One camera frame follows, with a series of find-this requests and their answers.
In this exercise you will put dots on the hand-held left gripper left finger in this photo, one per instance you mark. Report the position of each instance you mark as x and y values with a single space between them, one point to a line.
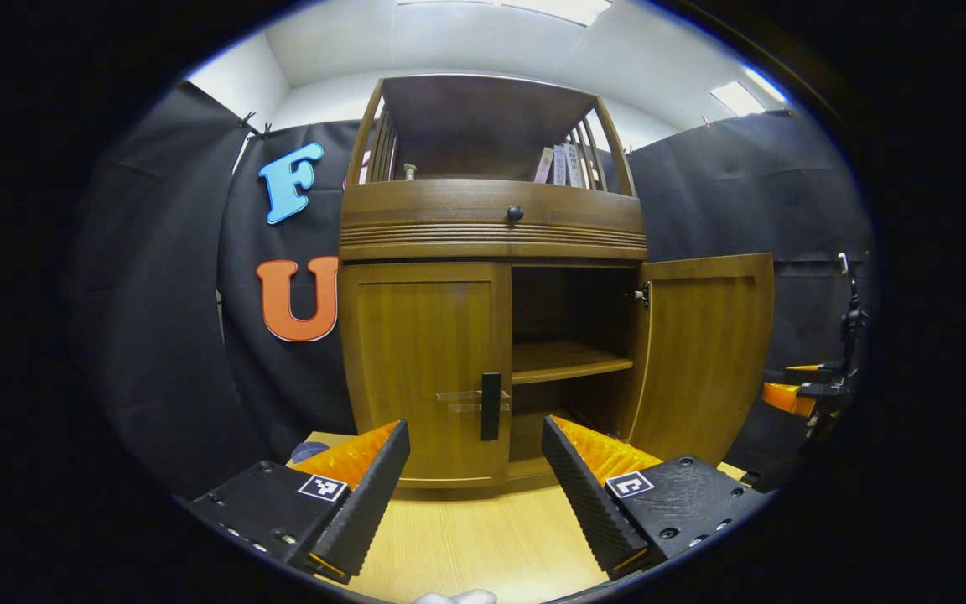
366 512

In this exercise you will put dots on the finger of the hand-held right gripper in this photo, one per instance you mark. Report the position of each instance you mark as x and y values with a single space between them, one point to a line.
789 398
810 373

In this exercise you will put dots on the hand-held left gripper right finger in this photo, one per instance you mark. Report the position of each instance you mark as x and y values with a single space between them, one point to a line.
592 512

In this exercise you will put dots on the wooden shoe cabinet door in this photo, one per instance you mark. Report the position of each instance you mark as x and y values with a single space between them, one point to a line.
701 352
416 361

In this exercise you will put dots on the wooden double-door shoe cabinet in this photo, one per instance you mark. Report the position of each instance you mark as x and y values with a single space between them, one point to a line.
491 250

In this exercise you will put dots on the wooden inner cabinet shelf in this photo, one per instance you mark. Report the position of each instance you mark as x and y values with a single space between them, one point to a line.
567 362

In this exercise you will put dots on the metal door hinge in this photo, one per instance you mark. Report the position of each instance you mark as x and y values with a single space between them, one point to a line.
639 294

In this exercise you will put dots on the wooden cabinet drawer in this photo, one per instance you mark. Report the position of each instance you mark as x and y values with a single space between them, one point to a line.
416 214

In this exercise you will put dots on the penguin plush toy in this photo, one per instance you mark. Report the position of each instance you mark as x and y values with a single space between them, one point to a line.
309 451

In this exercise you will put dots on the ceiling light panel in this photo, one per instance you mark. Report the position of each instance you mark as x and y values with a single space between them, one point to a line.
739 96

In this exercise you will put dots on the black backdrop cloth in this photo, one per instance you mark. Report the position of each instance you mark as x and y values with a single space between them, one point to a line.
164 294

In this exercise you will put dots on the black round drawer knob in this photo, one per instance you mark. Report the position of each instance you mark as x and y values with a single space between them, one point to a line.
515 213

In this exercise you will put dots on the white book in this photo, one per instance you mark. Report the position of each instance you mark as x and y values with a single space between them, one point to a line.
573 166

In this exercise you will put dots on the grey book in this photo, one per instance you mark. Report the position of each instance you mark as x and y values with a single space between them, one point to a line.
559 166

